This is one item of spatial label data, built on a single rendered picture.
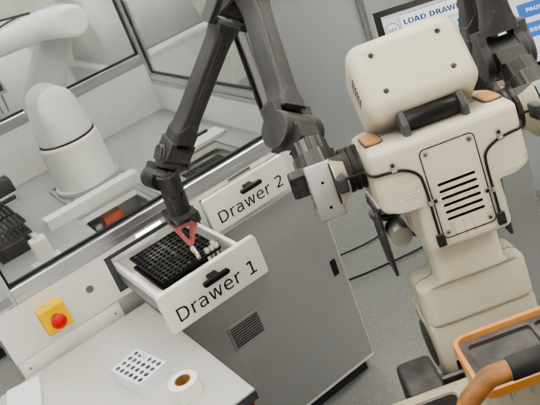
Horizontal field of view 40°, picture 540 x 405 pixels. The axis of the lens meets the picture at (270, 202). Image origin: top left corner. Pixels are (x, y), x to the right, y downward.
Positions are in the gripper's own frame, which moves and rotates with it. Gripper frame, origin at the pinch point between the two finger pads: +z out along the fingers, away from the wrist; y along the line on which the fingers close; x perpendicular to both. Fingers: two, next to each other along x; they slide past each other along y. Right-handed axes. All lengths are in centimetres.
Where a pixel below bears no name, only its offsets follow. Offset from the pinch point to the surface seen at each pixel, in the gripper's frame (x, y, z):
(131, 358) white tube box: -26.2, 9.5, 16.4
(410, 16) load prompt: 87, -10, -29
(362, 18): 149, -129, -1
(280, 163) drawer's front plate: 39.8, -21.6, 0.6
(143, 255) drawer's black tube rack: -9.8, -14.2, 4.6
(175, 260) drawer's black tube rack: -4.8, -2.2, 4.0
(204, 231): 7.7, -11.0, 4.4
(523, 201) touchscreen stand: 105, 7, 36
